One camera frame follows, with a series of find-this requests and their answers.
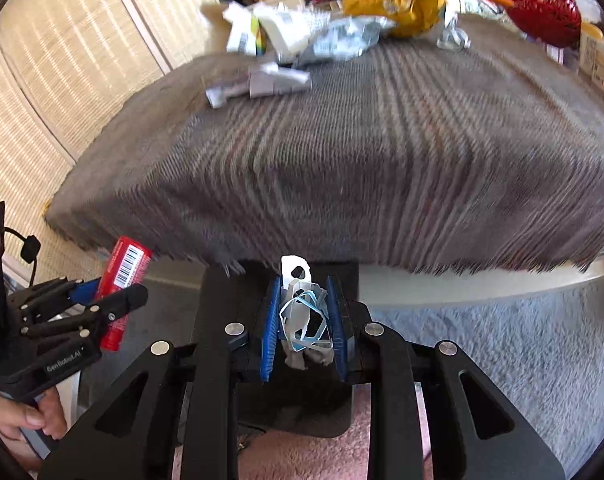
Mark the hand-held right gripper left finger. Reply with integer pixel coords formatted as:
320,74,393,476
37,277,283,480

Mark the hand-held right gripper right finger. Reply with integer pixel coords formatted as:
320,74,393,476
326,275,568,480

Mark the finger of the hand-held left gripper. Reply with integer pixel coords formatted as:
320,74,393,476
9,277,104,323
21,284,149,357

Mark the white blue wrapper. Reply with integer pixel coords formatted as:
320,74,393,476
279,255,335,372

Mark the red tube with barcode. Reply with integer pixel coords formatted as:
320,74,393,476
93,236,154,352

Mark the clear plastic bag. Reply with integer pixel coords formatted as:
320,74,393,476
294,15,397,68
436,12,471,52

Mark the person's left hand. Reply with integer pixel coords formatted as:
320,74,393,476
0,389,69,457

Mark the pink mat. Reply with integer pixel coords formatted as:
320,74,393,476
239,382,427,480

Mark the grey shaggy rug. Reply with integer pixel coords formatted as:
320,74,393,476
354,280,604,480

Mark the grey plaid blanket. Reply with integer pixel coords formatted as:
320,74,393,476
42,14,604,277

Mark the grey white squeezed tube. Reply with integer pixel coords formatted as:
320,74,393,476
205,81,253,109

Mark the woven rattan screen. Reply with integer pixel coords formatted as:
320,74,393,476
0,0,221,281

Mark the white green printed carton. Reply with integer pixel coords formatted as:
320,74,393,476
224,4,265,56

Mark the crumpled white paper box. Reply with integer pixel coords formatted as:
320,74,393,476
254,2,333,63

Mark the crumpled yellow bag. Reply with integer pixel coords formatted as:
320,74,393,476
342,0,449,39

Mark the red lace-edged basket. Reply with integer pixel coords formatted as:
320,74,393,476
505,0,582,49

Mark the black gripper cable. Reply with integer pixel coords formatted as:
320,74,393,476
4,227,43,292

